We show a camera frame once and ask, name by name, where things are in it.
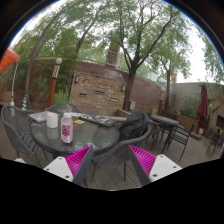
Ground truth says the silver laptop with stickers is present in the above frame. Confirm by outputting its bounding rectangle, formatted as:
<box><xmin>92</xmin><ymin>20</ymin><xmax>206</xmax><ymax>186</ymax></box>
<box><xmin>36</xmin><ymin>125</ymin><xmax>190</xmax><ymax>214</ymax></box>
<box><xmin>28</xmin><ymin>111</ymin><xmax>51</xmax><ymax>124</ymax></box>

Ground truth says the round dark patio table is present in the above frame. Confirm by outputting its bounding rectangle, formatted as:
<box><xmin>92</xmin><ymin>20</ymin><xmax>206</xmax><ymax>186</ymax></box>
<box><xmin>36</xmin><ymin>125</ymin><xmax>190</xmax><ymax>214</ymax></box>
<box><xmin>149</xmin><ymin>114</ymin><xmax>180</xmax><ymax>154</ymax></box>

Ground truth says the orange patio umbrella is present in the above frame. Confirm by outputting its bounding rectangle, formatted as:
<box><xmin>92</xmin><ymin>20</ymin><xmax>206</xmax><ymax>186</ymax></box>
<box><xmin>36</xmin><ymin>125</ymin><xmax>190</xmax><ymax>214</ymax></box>
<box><xmin>0</xmin><ymin>46</ymin><xmax>21</xmax><ymax>116</ymax></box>

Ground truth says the white cup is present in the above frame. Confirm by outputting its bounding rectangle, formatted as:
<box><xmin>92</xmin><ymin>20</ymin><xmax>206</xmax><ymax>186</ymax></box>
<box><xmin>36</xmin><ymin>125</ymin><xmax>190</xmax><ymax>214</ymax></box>
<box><xmin>46</xmin><ymin>112</ymin><xmax>59</xmax><ymax>129</ymax></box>

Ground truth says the thin-trunk green tree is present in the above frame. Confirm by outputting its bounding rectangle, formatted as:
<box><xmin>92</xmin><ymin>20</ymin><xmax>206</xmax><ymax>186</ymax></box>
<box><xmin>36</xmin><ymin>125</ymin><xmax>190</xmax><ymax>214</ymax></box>
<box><xmin>63</xmin><ymin>6</ymin><xmax>111</xmax><ymax>64</ymax></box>

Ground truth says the blue yellow striped cone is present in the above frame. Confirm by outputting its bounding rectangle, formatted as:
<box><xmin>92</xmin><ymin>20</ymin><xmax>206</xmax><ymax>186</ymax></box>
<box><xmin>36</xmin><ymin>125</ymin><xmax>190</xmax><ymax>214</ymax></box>
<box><xmin>21</xmin><ymin>94</ymin><xmax>30</xmax><ymax>111</ymax></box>

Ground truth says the slim-trunk green tree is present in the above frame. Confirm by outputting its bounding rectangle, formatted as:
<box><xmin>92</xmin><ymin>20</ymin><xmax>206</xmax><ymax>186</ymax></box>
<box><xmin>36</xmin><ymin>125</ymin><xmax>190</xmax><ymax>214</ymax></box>
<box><xmin>149</xmin><ymin>33</ymin><xmax>196</xmax><ymax>112</ymax></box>

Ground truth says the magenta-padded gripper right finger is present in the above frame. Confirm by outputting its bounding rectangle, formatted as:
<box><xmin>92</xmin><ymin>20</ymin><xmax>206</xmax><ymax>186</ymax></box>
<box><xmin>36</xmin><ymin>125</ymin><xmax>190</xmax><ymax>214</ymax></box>
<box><xmin>128</xmin><ymin>144</ymin><xmax>184</xmax><ymax>187</ymax></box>

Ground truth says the dark forked-trunk tree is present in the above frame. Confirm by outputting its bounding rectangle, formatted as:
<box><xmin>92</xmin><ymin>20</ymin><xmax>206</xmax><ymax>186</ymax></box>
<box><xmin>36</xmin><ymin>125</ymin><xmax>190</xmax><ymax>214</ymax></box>
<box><xmin>99</xmin><ymin>0</ymin><xmax>194</xmax><ymax>113</ymax></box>

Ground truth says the leaning-trunk green tree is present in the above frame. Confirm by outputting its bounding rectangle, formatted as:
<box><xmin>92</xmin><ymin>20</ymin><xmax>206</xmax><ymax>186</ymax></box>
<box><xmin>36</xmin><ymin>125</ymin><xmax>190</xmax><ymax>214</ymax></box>
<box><xmin>13</xmin><ymin>0</ymin><xmax>111</xmax><ymax>111</ymax></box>

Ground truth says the pink drink bottle white cap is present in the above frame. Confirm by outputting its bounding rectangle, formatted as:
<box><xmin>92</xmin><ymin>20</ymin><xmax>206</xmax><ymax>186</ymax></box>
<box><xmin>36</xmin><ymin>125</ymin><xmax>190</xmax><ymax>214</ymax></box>
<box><xmin>60</xmin><ymin>112</ymin><xmax>74</xmax><ymax>144</ymax></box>

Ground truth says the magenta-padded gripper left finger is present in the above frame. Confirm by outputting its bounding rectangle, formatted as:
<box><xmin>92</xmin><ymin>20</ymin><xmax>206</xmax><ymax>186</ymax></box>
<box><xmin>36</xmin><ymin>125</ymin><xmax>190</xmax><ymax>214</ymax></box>
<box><xmin>43</xmin><ymin>144</ymin><xmax>95</xmax><ymax>187</ymax></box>

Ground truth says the striped lamp post white globe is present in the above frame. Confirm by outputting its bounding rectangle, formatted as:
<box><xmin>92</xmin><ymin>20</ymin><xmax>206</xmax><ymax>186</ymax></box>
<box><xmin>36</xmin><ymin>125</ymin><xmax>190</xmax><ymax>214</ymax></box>
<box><xmin>47</xmin><ymin>57</ymin><xmax>64</xmax><ymax>108</ymax></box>

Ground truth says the black backpack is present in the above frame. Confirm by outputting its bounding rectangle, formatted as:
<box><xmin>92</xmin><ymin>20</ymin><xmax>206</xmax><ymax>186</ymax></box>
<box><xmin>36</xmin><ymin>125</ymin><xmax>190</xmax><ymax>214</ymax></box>
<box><xmin>119</xmin><ymin>110</ymin><xmax>150</xmax><ymax>141</ymax></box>

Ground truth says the brown lamp post white globe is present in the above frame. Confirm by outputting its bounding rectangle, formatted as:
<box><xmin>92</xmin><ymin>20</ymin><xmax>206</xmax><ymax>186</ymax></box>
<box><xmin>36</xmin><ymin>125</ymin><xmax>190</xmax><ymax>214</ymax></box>
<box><xmin>157</xmin><ymin>86</ymin><xmax>167</xmax><ymax>117</ymax></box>

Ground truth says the black laptop with stickers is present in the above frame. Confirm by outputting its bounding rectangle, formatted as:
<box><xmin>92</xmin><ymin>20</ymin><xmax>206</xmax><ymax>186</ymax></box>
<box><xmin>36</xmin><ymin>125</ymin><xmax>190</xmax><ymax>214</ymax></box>
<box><xmin>79</xmin><ymin>113</ymin><xmax>118</xmax><ymax>128</ymax></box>

